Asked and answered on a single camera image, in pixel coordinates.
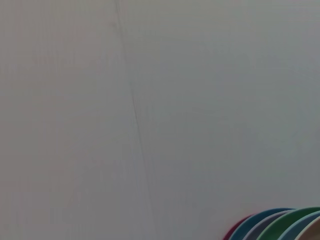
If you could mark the teal blue plate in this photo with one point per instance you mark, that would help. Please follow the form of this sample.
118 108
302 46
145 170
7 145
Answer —
250 222

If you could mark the beige plate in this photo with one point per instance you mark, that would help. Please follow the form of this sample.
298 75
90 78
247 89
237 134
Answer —
314 230

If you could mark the grey plate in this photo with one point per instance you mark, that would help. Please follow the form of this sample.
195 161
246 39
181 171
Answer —
260 228

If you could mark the red plate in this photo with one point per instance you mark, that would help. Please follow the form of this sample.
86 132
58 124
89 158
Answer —
231 233

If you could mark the dark green plate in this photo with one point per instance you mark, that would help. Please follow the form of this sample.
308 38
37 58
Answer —
282 222

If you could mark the light blue plate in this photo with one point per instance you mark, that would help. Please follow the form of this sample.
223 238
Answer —
297 228

